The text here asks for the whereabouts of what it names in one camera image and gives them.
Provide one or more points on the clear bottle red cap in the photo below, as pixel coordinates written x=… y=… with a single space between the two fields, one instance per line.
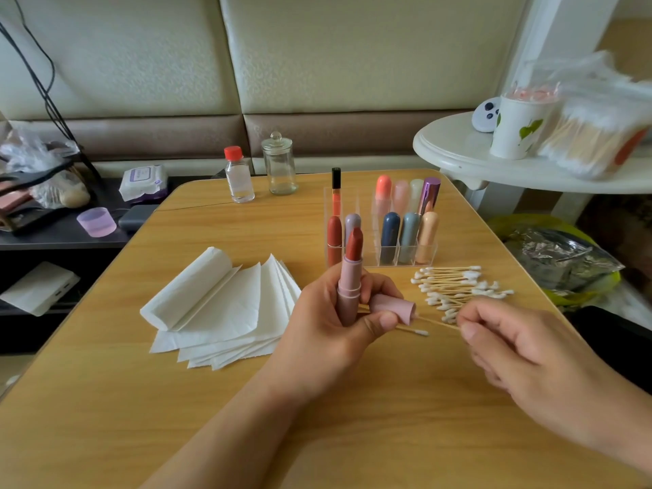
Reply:
x=239 y=178

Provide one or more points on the white panda figure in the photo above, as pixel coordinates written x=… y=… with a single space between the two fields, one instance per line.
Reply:
x=486 y=115

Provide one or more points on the white tissue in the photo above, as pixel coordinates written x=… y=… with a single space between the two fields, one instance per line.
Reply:
x=185 y=288

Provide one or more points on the yellow-green bin with bag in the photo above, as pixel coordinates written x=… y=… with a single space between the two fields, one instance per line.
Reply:
x=555 y=259

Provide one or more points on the white power bank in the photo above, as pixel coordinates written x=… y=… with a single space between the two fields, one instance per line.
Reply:
x=39 y=289

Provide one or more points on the crumpled clear plastic bag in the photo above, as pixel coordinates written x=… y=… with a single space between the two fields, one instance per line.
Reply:
x=31 y=147

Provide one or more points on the clear acrylic lipstick organizer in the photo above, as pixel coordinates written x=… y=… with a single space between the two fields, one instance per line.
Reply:
x=390 y=234

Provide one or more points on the red lipstick dusty pink tube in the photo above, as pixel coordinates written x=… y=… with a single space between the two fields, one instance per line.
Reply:
x=350 y=275

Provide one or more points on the beige padded backrest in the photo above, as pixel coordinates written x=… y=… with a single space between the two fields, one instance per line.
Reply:
x=377 y=51

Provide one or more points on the person's right hand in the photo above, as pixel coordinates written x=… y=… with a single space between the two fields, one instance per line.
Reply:
x=545 y=366

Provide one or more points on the pink tray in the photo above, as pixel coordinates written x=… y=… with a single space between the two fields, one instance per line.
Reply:
x=10 y=201

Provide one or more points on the wet wipes pack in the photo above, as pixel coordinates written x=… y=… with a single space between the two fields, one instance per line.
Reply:
x=144 y=184

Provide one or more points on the stack of white tissues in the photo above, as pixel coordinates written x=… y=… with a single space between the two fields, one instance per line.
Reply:
x=224 y=310

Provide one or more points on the person's left hand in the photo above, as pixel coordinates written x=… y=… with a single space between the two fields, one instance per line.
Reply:
x=321 y=346

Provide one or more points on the person's left forearm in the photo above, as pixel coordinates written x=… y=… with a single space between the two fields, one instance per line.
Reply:
x=229 y=448

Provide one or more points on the small purple plastic cup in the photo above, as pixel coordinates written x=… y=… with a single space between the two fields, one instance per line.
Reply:
x=97 y=222

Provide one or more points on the dusty pink lipstick cap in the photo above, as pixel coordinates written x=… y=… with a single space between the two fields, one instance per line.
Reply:
x=392 y=308

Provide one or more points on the white mug green leaf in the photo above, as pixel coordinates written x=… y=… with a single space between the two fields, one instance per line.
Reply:
x=520 y=127

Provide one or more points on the glass jar with lid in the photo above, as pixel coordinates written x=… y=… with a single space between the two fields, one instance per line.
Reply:
x=278 y=168

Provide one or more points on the pile of cotton swabs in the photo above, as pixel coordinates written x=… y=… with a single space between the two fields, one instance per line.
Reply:
x=458 y=290

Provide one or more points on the red lipstick mauve tube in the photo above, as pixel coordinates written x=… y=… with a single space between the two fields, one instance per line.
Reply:
x=352 y=221

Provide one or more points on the black low shelf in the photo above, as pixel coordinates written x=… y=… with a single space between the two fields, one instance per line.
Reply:
x=61 y=244

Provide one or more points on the white round side table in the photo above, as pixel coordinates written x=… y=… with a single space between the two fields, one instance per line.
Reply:
x=458 y=153

